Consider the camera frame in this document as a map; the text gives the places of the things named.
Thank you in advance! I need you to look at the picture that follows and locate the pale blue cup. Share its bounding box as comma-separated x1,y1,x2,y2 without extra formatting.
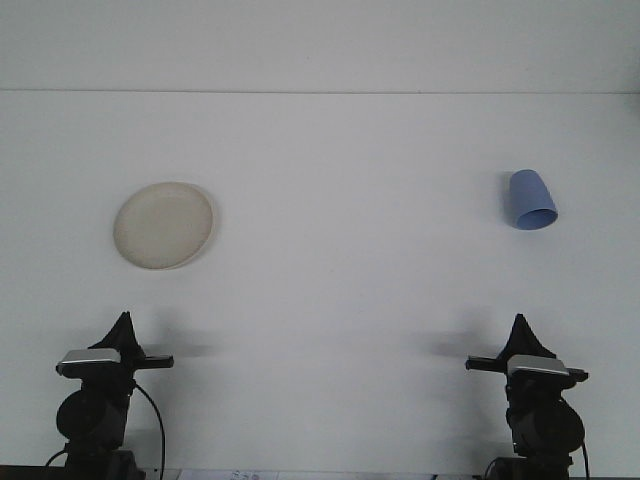
508,169,560,232

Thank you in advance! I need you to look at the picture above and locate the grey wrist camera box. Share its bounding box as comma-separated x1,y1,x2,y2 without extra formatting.
55,349,123,378
506,355,572,382

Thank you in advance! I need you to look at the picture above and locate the pale round plate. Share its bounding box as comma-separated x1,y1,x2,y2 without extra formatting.
112,181,220,272

